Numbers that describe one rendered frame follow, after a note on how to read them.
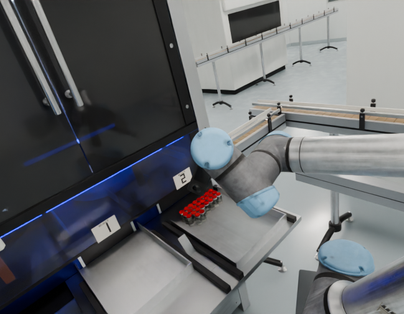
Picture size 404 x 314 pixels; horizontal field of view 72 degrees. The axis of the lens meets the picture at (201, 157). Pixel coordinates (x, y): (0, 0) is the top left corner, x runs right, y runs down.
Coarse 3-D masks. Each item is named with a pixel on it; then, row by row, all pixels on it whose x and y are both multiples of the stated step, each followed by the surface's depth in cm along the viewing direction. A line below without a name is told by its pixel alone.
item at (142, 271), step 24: (144, 240) 105; (96, 264) 99; (120, 264) 97; (144, 264) 94; (168, 264) 92; (96, 288) 90; (120, 288) 88; (144, 288) 85; (168, 288) 82; (120, 312) 80; (144, 312) 78
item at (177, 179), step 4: (188, 168) 112; (184, 172) 111; (188, 172) 112; (176, 176) 109; (188, 176) 113; (176, 180) 109; (180, 180) 110; (184, 180) 112; (188, 180) 113; (176, 184) 110; (180, 184) 111; (184, 184) 112; (176, 188) 110
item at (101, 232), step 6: (114, 216) 94; (102, 222) 92; (108, 222) 93; (114, 222) 95; (96, 228) 91; (102, 228) 92; (114, 228) 95; (96, 234) 91; (102, 234) 93; (108, 234) 94
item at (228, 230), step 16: (224, 192) 118; (224, 208) 111; (240, 208) 109; (272, 208) 100; (176, 224) 104; (208, 224) 105; (224, 224) 103; (240, 224) 101; (256, 224) 99; (272, 224) 97; (208, 240) 97; (224, 240) 96; (240, 240) 94; (256, 240) 92; (224, 256) 86; (240, 256) 88
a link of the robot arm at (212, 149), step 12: (204, 132) 48; (216, 132) 48; (192, 144) 49; (204, 144) 48; (216, 144) 48; (228, 144) 49; (192, 156) 52; (204, 156) 48; (216, 156) 48; (228, 156) 48; (204, 168) 50; (216, 168) 50
